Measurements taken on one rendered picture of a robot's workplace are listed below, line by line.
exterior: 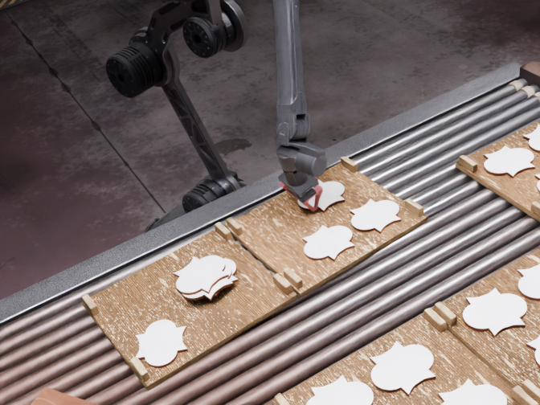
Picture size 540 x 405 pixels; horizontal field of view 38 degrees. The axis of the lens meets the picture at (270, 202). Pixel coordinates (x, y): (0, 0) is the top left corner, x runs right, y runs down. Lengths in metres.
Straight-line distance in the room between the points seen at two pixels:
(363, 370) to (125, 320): 0.59
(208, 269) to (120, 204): 2.02
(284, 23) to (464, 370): 0.91
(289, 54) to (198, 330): 0.70
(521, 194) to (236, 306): 0.80
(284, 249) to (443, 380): 0.56
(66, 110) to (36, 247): 1.26
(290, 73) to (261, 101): 2.51
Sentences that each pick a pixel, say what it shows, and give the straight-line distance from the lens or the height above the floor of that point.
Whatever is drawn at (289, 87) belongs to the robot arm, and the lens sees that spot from 1.95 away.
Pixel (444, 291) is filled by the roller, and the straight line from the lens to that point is 1.89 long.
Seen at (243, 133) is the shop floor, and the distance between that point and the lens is 4.20.
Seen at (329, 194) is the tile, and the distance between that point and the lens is 2.13.
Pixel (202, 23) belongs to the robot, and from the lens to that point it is 2.59.
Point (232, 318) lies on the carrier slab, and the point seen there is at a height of 0.94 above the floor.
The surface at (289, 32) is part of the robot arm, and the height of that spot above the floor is 1.40.
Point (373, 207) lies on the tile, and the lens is 2.08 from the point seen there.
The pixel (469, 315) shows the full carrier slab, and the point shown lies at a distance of 1.80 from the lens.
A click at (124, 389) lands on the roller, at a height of 0.91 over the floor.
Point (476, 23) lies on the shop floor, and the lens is 5.08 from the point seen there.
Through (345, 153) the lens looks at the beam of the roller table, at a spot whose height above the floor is 0.91.
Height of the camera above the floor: 2.25
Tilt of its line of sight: 38 degrees down
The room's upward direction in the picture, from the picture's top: 10 degrees counter-clockwise
